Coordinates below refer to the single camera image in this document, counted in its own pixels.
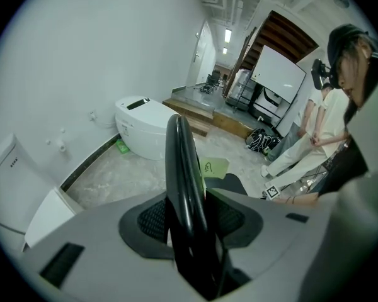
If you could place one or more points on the person's right forearm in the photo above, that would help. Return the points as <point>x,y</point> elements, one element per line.
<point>297,199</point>

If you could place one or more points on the black head camera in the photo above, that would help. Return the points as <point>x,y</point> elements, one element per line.
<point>318,72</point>

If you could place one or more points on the person's black shirt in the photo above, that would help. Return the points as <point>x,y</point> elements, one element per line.
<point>346,168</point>

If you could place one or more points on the wooden step platform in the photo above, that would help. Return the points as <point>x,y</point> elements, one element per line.
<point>195,109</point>

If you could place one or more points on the black bag with white stripes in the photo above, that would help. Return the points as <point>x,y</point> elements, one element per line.
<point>260,140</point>

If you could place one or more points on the white cabinet appliance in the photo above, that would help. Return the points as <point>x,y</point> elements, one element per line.
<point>9,184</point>

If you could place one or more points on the ceiling light strip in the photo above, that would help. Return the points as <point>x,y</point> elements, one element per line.
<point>227,36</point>

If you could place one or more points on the black office chairs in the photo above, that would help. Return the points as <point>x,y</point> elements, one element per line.
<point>211,80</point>

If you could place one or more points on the white box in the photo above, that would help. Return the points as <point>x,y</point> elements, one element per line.
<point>48,215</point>

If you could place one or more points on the black cap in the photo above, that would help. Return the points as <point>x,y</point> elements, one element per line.
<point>340,42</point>

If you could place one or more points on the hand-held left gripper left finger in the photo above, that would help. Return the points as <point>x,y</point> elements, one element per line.
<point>91,231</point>

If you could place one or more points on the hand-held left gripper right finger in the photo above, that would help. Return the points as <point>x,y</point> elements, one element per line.
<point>271,228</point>

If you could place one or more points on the green paper note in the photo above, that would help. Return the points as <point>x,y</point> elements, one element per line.
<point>215,168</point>

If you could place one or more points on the dark wooden staircase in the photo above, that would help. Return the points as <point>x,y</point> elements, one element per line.
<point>280,33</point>

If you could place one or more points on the white smart toilet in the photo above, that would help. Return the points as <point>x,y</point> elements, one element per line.
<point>145,127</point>

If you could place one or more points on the white door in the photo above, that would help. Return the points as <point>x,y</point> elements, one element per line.
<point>198,55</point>

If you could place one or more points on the white wall socket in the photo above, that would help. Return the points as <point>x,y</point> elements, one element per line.
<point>93,115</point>

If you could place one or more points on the person's head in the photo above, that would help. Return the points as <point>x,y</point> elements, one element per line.
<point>354,80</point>

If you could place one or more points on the white floor printer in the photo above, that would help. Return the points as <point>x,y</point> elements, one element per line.
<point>266,102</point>

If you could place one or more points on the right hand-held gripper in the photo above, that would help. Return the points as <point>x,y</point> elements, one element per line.
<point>271,192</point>

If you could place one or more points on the white wall pipe fittings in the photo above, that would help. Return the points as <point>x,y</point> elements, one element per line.
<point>60,143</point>

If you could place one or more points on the white whiteboard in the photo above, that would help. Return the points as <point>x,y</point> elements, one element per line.
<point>278,74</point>

